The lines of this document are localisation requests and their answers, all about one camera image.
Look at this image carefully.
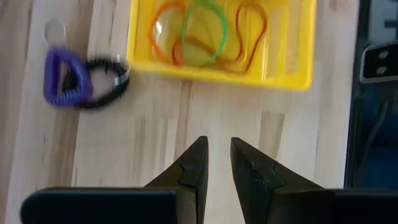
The black metal table frame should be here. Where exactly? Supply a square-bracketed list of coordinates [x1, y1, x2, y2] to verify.
[343, 0, 398, 190]

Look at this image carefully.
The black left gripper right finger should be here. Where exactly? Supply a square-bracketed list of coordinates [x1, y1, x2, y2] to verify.
[230, 137, 324, 224]

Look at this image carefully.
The orange rubber band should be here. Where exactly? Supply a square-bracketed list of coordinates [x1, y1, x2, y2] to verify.
[147, 1, 187, 66]

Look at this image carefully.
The black spiral coil band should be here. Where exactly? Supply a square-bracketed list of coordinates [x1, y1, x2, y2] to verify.
[63, 54, 131, 110]

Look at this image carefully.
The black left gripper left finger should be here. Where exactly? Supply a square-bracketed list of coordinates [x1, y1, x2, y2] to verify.
[144, 136, 209, 224]

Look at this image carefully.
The small grey camera module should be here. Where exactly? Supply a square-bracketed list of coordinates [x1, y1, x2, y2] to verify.
[359, 42, 398, 84]

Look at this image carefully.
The long red-brown rubber band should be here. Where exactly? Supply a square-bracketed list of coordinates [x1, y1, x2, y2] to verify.
[172, 2, 268, 74]

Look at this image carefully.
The large green rubber band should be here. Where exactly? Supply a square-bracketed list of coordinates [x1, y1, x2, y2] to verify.
[181, 0, 229, 65]

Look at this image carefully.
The yellow plastic basket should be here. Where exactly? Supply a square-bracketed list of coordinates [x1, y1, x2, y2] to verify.
[126, 0, 318, 91]

